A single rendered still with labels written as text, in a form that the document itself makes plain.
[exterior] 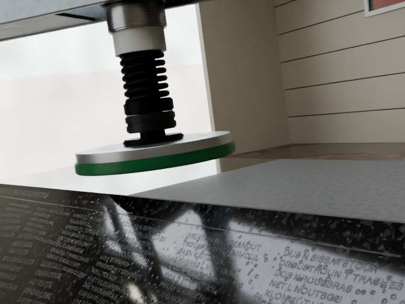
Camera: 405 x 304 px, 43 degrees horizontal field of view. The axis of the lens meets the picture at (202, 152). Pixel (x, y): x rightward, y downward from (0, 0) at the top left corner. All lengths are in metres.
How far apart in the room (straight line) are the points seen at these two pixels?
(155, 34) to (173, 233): 0.28
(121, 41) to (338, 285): 0.44
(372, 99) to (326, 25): 1.48
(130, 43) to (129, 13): 0.04
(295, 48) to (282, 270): 8.94
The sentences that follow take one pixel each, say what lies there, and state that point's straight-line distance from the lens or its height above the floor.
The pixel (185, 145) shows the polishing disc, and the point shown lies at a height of 0.86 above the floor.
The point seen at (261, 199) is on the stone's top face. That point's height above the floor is 0.80.
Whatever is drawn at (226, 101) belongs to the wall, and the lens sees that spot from 8.83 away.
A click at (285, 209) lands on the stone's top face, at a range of 0.45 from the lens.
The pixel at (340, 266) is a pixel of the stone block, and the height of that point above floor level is 0.77.
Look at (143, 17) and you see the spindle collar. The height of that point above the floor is 1.02.
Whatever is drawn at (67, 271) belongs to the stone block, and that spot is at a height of 0.73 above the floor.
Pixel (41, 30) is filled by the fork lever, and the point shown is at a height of 1.05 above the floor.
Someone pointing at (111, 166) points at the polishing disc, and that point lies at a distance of 0.62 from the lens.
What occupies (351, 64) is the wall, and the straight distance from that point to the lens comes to 8.44.
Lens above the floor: 0.90
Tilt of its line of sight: 5 degrees down
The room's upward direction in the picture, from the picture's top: 8 degrees counter-clockwise
